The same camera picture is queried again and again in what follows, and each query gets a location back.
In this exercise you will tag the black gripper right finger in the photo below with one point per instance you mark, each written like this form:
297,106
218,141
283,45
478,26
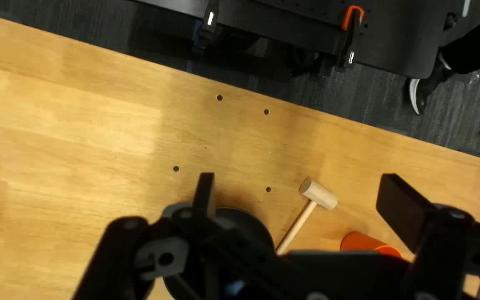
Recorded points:
412,210

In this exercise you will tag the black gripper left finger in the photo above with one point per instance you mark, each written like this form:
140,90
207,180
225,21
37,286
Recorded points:
123,250

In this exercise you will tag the orange plastic cup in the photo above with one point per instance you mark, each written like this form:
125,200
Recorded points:
362,241

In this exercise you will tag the wooden mallet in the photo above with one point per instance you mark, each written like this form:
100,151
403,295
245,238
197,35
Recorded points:
317,193

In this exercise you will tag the black and white shoe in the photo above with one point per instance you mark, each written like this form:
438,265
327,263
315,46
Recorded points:
417,93

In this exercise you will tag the black equipment cart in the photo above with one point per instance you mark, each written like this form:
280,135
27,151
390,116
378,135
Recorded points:
395,38

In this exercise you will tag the black trouser leg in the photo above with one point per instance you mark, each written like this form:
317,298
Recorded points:
475,43

